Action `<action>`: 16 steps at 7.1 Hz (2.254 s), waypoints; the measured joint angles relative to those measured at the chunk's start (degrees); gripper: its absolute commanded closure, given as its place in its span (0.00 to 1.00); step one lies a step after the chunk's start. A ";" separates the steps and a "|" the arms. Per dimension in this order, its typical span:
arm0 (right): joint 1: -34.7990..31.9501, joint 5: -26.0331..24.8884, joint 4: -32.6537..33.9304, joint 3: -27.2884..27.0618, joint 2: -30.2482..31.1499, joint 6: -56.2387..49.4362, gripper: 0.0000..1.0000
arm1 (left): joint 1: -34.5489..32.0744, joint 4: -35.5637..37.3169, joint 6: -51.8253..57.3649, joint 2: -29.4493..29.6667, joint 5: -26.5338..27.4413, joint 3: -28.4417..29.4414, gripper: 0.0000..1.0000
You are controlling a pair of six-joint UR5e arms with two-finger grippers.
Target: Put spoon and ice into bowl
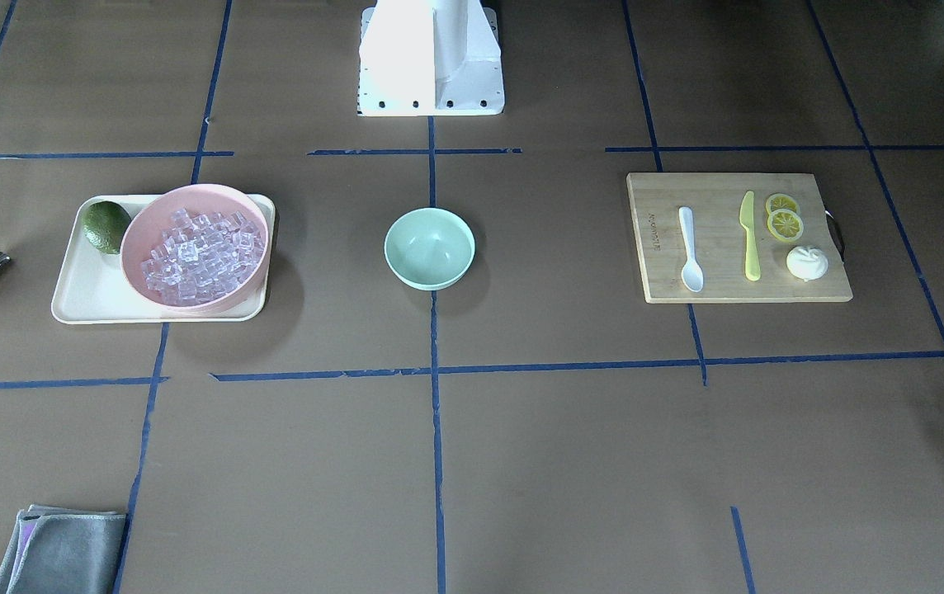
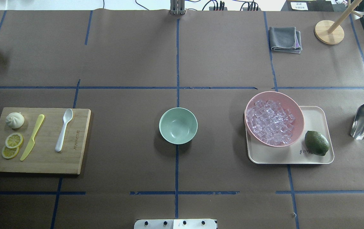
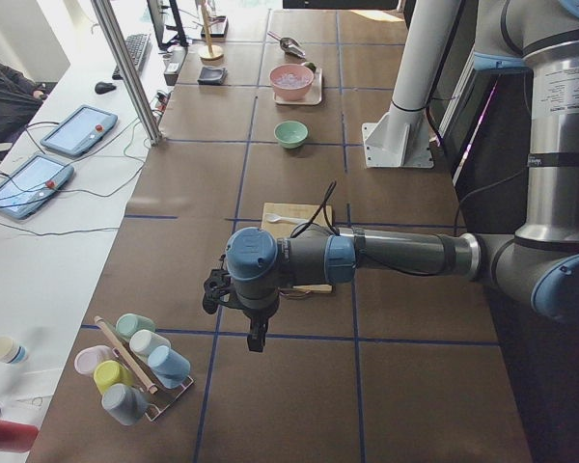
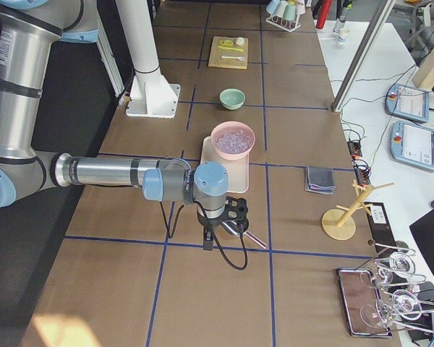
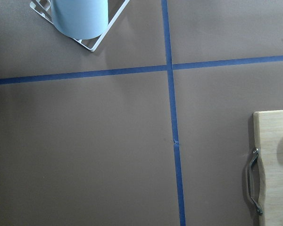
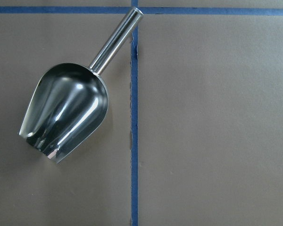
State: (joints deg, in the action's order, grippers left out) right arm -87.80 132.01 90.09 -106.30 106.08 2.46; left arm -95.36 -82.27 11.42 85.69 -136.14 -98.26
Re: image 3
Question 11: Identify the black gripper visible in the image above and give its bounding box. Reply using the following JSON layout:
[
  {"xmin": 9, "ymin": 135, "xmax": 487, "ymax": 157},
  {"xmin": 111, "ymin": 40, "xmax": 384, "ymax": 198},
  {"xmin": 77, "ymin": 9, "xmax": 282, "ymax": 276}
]
[{"xmin": 244, "ymin": 309, "xmax": 272, "ymax": 351}]

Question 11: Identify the white plastic spoon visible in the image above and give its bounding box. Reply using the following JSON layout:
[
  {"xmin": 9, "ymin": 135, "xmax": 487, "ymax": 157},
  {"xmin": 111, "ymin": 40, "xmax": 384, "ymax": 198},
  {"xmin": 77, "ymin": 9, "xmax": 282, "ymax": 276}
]
[{"xmin": 264, "ymin": 213, "xmax": 307, "ymax": 225}]

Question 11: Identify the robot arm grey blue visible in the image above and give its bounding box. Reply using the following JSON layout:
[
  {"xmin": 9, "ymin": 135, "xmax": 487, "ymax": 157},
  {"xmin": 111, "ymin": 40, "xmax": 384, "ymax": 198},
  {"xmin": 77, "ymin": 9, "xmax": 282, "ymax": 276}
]
[{"xmin": 203, "ymin": 1, "xmax": 579, "ymax": 352}]

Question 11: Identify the mint green bowl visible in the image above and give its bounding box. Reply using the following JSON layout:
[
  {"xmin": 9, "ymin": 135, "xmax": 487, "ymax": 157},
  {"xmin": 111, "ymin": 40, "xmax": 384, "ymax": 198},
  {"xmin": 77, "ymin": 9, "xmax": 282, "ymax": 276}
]
[{"xmin": 274, "ymin": 121, "xmax": 309, "ymax": 150}]

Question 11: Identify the pink bowl with ice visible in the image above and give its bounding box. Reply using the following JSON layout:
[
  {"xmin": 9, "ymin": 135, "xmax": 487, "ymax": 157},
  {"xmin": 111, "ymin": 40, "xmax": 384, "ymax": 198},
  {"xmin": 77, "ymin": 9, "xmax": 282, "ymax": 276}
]
[{"xmin": 269, "ymin": 64, "xmax": 315, "ymax": 101}]

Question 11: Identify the steel ice scoop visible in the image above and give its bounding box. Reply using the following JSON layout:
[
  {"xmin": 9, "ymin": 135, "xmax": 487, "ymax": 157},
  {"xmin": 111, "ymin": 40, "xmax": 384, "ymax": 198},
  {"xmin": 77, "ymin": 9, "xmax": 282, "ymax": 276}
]
[{"xmin": 267, "ymin": 31, "xmax": 306, "ymax": 60}]

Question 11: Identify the light blue cup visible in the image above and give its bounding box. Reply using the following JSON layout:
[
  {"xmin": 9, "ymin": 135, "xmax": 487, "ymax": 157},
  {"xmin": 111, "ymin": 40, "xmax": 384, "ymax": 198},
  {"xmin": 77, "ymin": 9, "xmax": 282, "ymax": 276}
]
[{"xmin": 147, "ymin": 345, "xmax": 191, "ymax": 389}]

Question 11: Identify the white cup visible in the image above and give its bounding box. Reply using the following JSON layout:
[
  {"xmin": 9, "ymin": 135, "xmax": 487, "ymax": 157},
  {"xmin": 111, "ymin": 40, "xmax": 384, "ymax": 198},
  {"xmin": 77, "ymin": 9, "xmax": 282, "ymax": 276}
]
[{"xmin": 129, "ymin": 329, "xmax": 171, "ymax": 361}]

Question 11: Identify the bamboo cutting board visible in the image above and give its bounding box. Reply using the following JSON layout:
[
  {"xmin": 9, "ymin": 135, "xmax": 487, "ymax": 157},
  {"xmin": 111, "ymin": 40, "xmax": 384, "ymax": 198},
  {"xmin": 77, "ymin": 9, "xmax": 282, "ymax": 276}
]
[{"xmin": 261, "ymin": 203, "xmax": 333, "ymax": 299}]

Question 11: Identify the mint green cup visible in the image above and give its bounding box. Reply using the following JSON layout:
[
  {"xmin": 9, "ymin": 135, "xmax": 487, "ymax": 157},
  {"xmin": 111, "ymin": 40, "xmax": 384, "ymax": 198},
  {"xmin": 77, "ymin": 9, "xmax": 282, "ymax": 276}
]
[{"xmin": 115, "ymin": 313, "xmax": 156, "ymax": 340}]

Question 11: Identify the grey cup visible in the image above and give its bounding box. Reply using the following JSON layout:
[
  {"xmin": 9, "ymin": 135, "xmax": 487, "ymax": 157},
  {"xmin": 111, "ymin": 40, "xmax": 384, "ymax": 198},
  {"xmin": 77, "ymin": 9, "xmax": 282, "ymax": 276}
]
[{"xmin": 101, "ymin": 383, "xmax": 149, "ymax": 425}]

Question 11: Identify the yellow cup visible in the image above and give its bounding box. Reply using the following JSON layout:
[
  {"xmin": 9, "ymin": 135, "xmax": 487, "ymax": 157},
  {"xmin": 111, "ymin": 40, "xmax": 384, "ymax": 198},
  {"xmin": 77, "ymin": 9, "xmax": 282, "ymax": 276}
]
[{"xmin": 93, "ymin": 360, "xmax": 134, "ymax": 395}]

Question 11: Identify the pink cup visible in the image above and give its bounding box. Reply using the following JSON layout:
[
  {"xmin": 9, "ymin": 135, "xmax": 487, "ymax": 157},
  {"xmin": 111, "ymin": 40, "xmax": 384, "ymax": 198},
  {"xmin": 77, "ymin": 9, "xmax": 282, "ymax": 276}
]
[{"xmin": 73, "ymin": 344, "xmax": 114, "ymax": 376}]

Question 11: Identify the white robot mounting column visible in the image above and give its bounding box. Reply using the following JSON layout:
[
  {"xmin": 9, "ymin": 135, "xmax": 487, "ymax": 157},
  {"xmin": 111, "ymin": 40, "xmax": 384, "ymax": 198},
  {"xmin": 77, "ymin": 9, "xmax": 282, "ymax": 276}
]
[{"xmin": 362, "ymin": 0, "xmax": 461, "ymax": 169}]

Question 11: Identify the beige plastic tray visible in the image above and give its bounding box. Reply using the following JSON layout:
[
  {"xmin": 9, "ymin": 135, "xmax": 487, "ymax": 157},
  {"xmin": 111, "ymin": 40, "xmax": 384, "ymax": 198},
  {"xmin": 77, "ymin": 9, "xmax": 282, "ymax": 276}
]
[{"xmin": 273, "ymin": 69, "xmax": 323, "ymax": 106}]

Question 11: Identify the paper cup on desk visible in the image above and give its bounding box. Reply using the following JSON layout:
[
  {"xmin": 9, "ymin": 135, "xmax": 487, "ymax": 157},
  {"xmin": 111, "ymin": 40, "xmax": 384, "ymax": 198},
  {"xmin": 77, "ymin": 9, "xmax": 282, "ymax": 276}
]
[{"xmin": 0, "ymin": 336, "xmax": 28, "ymax": 365}]

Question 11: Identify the folded grey cloth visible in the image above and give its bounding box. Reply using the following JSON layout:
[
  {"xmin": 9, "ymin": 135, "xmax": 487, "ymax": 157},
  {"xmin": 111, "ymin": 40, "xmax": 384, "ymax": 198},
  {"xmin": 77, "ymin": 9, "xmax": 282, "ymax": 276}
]
[{"xmin": 197, "ymin": 66, "xmax": 228, "ymax": 86}]

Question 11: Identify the far blue teach pendant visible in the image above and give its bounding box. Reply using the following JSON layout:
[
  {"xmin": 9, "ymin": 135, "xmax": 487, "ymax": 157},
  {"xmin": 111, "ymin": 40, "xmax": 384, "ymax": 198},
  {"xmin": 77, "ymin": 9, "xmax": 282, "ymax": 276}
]
[{"xmin": 40, "ymin": 105, "xmax": 118, "ymax": 158}]

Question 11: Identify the blue teach pendant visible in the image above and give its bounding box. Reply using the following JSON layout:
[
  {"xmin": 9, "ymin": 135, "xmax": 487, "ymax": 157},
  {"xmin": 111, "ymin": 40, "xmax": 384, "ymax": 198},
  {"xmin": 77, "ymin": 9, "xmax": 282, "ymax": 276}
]
[
  {"xmin": 40, "ymin": 105, "xmax": 118, "ymax": 158},
  {"xmin": 0, "ymin": 151, "xmax": 74, "ymax": 220}
]

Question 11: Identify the near blue teach pendant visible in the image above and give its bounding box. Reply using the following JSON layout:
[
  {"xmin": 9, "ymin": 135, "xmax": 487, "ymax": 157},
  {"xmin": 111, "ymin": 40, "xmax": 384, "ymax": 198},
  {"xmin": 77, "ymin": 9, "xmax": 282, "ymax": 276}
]
[{"xmin": 0, "ymin": 151, "xmax": 74, "ymax": 220}]

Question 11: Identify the red bottle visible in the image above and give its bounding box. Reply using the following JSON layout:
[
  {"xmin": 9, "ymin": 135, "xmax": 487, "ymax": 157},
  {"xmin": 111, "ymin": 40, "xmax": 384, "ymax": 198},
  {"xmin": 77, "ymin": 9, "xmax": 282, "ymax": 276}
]
[{"xmin": 0, "ymin": 420, "xmax": 39, "ymax": 453}]

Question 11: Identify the wooden paper towel stand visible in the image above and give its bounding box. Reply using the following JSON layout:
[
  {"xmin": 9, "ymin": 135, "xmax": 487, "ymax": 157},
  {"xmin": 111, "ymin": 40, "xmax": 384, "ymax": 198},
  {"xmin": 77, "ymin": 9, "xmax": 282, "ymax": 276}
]
[{"xmin": 198, "ymin": 0, "xmax": 224, "ymax": 62}]

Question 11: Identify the black computer mouse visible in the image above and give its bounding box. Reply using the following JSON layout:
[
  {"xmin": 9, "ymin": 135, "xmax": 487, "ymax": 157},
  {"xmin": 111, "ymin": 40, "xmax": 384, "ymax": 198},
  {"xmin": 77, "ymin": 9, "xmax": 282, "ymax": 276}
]
[{"xmin": 94, "ymin": 81, "xmax": 116, "ymax": 95}]

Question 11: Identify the black monitor stand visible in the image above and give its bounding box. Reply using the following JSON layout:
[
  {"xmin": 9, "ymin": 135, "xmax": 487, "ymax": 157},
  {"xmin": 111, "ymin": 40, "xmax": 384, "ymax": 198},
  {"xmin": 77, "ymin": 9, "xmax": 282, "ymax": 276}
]
[{"xmin": 147, "ymin": 0, "xmax": 188, "ymax": 51}]

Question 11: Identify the black keyboard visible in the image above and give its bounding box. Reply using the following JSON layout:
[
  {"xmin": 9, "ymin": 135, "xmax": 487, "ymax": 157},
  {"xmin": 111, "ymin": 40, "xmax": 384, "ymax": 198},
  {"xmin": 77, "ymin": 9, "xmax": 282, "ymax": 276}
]
[{"xmin": 124, "ymin": 33, "xmax": 151, "ymax": 73}]

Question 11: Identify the person in dark jacket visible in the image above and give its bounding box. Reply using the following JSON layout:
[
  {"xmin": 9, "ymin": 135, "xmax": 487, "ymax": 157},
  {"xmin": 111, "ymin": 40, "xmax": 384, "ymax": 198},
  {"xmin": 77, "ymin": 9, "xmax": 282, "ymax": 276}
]
[{"xmin": 0, "ymin": 63, "xmax": 46, "ymax": 143}]

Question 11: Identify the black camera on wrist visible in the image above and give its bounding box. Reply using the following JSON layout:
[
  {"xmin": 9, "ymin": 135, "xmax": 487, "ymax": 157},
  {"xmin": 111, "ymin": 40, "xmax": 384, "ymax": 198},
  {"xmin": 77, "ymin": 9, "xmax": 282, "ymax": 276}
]
[{"xmin": 202, "ymin": 268, "xmax": 233, "ymax": 314}]

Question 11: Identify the wire cup rack wooden handle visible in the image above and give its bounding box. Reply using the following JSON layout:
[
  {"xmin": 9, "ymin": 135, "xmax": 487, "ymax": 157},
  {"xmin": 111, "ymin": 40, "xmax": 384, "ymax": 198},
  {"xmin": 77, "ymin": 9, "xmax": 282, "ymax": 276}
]
[{"xmin": 94, "ymin": 316, "xmax": 194, "ymax": 422}]

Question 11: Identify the black tray with frame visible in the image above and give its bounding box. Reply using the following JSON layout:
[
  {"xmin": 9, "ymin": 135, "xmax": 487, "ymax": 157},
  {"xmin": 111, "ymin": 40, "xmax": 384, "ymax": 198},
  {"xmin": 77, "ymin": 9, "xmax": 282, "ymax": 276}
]
[{"xmin": 207, "ymin": 15, "xmax": 229, "ymax": 39}]

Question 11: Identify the aluminium frame post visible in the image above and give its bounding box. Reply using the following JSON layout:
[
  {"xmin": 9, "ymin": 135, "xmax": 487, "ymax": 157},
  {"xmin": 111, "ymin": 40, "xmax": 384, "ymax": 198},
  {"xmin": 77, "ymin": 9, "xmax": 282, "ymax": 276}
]
[{"xmin": 91, "ymin": 0, "xmax": 162, "ymax": 146}]

